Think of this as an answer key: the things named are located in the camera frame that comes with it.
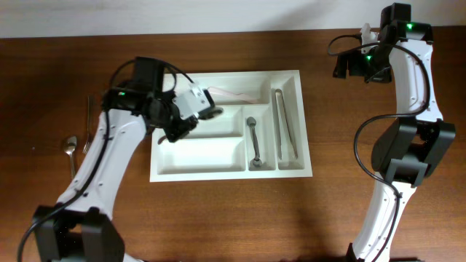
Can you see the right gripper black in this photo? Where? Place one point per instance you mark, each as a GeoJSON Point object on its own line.
{"type": "Point", "coordinates": [356, 68]}

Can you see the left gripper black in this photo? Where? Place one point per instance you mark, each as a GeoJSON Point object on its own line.
{"type": "Point", "coordinates": [175, 132]}

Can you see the silver spoon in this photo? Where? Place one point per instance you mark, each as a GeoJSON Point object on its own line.
{"type": "Point", "coordinates": [215, 112]}
{"type": "Point", "coordinates": [69, 148]}

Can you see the pink plastic knife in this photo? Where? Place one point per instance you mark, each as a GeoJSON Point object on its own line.
{"type": "Point", "coordinates": [237, 96]}

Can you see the silver fork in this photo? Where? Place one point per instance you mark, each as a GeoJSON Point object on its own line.
{"type": "Point", "coordinates": [88, 126]}

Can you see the small dark teaspoon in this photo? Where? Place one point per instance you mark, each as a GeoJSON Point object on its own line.
{"type": "Point", "coordinates": [258, 164]}

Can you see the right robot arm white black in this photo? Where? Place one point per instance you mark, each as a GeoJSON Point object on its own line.
{"type": "Point", "coordinates": [411, 148]}

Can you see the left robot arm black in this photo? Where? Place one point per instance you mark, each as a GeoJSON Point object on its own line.
{"type": "Point", "coordinates": [79, 226]}

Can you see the white plastic cutlery tray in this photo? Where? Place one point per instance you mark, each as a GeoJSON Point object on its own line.
{"type": "Point", "coordinates": [221, 148]}

